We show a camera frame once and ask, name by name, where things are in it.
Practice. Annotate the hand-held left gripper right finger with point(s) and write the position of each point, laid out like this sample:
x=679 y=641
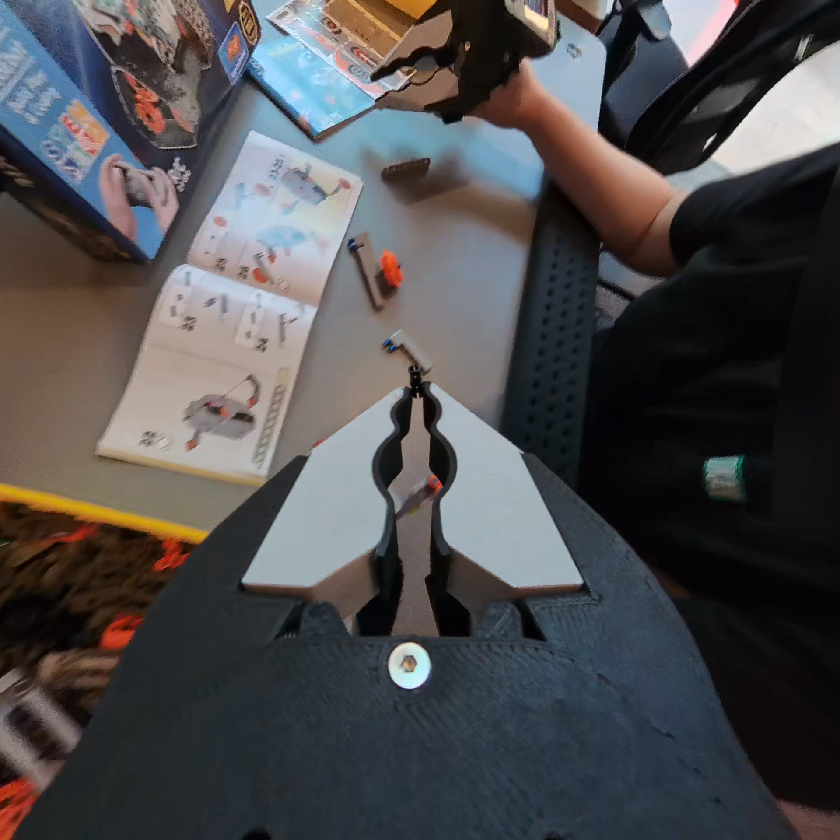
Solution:
x=505 y=518

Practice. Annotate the closed blue instruction booklet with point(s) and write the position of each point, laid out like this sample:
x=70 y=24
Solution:
x=308 y=85

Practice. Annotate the black perforated panel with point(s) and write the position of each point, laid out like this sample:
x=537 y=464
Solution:
x=551 y=328

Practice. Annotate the orange gear wheel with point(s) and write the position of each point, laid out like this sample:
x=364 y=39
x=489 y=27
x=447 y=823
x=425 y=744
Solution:
x=390 y=266

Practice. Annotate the robot sticker sheet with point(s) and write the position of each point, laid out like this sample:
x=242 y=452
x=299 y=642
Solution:
x=328 y=33

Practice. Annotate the black office chair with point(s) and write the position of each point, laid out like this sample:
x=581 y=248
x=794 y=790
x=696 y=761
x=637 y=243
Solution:
x=649 y=85

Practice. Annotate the person in black shirt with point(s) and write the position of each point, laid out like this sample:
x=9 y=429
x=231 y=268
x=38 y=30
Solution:
x=722 y=361

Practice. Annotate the open white instruction booklet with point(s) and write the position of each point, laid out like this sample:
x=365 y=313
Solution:
x=216 y=315

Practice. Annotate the small black pin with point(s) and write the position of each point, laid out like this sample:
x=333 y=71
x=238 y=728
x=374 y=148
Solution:
x=415 y=380

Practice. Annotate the person's right hand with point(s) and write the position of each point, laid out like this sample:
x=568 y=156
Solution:
x=518 y=98

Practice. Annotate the blue toy robot box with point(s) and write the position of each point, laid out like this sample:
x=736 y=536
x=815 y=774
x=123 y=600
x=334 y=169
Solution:
x=79 y=98

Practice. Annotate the grey beam with blue pins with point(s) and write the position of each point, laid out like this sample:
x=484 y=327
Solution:
x=369 y=275

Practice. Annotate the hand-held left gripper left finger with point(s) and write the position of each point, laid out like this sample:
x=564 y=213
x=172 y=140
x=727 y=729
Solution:
x=321 y=518

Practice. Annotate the small grey angled beam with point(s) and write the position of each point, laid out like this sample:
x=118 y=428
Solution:
x=413 y=348

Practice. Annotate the person's right forearm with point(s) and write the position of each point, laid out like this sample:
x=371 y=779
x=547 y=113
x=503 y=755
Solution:
x=604 y=190

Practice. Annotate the pile of dark building bricks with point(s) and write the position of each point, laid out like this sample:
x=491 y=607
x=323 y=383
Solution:
x=65 y=590

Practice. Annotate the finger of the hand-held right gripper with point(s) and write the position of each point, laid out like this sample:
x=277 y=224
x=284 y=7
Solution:
x=413 y=100
x=426 y=36

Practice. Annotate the long grey holed beam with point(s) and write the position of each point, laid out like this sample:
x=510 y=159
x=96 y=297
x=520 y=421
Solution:
x=405 y=169

